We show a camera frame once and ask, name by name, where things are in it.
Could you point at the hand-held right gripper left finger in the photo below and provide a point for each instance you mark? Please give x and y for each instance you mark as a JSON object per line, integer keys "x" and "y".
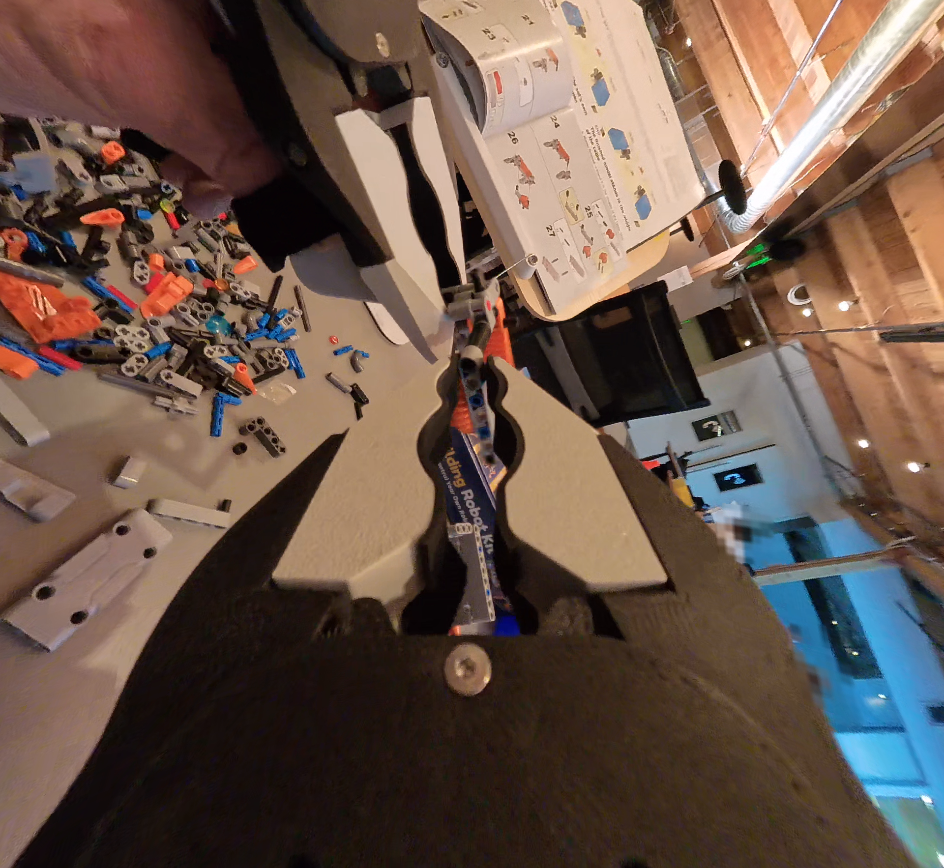
{"x": 354, "y": 514}

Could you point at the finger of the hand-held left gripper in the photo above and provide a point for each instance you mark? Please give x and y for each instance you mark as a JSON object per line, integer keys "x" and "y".
{"x": 376, "y": 205}
{"x": 435, "y": 175}

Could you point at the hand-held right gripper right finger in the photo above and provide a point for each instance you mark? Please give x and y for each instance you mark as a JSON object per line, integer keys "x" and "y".
{"x": 590, "y": 514}

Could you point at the dark grey holed beam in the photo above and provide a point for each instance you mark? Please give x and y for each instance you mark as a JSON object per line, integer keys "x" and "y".
{"x": 469, "y": 399}

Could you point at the orange connector block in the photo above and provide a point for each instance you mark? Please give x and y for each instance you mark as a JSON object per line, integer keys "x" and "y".
{"x": 497, "y": 334}

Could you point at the black connector pin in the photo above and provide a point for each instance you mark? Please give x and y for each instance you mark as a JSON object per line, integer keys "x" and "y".
{"x": 468, "y": 358}

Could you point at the pile of plastic building pieces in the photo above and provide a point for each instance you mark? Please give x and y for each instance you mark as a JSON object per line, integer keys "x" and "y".
{"x": 148, "y": 323}

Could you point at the light grey panel piece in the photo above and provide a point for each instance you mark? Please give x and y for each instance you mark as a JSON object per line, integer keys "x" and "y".
{"x": 81, "y": 581}

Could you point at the person's left hand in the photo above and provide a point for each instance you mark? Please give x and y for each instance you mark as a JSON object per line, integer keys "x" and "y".
{"x": 118, "y": 28}

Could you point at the blue robot kit box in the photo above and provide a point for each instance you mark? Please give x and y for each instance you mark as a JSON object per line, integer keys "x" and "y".
{"x": 469, "y": 514}

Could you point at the black angled axle piece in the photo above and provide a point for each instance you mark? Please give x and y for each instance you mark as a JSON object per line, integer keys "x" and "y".
{"x": 351, "y": 396}

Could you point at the dark grey angled beam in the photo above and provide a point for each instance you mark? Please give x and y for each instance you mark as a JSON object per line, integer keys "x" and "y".
{"x": 266, "y": 436}

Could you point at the instruction booklet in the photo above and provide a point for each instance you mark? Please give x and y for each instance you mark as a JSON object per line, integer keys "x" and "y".
{"x": 561, "y": 116}

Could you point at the blue pin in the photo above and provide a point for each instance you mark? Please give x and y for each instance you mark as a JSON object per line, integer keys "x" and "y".
{"x": 351, "y": 355}

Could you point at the black crate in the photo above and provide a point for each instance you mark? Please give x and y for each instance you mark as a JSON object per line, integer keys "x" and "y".
{"x": 620, "y": 352}

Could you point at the light grey flat bar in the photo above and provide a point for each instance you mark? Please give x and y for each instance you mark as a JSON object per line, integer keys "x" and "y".
{"x": 189, "y": 511}

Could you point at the short light grey beam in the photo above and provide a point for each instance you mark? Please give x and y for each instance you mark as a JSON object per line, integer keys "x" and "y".
{"x": 130, "y": 472}

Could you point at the curved grey panel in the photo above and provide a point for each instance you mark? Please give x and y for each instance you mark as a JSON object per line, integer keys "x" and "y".
{"x": 30, "y": 492}

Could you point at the long grey angled beam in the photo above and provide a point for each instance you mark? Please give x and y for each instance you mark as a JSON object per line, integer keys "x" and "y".
{"x": 18, "y": 414}

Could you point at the silver ceiling duct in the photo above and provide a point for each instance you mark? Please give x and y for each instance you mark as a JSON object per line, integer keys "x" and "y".
{"x": 856, "y": 72}

